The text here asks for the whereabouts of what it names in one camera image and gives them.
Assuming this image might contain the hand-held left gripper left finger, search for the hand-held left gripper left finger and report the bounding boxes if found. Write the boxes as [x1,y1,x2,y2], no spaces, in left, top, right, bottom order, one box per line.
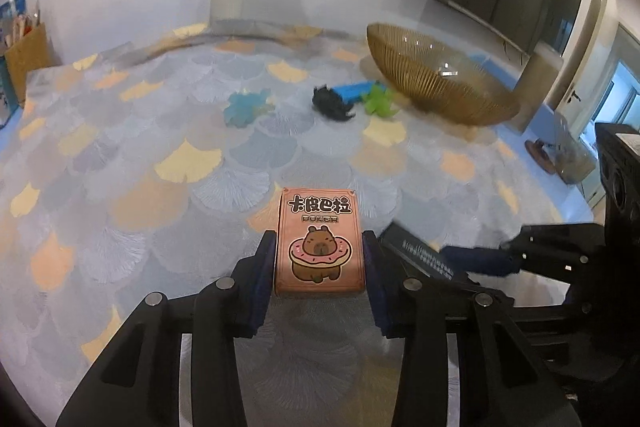
[55,229,278,427]

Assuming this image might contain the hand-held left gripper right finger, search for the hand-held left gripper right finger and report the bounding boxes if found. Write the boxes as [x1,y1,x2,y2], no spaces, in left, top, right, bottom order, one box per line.
[362,229,583,427]

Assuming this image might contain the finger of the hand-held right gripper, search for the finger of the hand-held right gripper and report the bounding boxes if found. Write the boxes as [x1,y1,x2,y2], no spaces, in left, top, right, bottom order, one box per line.
[440,223,609,293]
[378,223,477,286]

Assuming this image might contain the pink card box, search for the pink card box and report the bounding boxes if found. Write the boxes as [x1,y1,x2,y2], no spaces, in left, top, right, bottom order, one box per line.
[274,187,366,298]

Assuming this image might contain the clear plastic container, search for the clear plastic container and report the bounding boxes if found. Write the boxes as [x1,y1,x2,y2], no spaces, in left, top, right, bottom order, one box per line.
[552,112,599,186]

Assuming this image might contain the green flower toy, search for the green flower toy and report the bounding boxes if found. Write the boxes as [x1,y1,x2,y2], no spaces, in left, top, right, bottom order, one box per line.
[363,84,401,120]

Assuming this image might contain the teal flower toy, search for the teal flower toy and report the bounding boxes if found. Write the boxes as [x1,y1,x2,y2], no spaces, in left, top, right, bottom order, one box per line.
[223,89,276,128]

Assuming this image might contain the black fuzzy toy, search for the black fuzzy toy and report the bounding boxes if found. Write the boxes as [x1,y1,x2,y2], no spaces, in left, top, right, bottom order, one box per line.
[312,86,357,123]

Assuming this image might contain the blue plastic bar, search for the blue plastic bar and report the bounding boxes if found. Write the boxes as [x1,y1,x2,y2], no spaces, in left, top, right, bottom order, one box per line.
[334,80,382,104]

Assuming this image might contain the beige cylinder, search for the beige cylinder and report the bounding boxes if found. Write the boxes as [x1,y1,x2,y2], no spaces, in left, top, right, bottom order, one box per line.
[515,47,566,134]

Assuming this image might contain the white door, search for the white door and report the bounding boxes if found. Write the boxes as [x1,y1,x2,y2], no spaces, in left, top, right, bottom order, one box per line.
[547,22,640,208]

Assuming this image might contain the blue printed box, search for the blue printed box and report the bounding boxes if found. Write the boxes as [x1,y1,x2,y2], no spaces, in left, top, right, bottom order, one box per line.
[0,57,24,130]

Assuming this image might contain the pens in woven box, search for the pens in woven box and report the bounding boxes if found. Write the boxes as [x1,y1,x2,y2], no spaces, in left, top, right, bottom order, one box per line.
[0,0,44,54]

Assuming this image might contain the gold wire basket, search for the gold wire basket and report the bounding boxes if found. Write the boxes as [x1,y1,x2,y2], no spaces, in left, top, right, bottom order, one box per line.
[366,23,521,128]

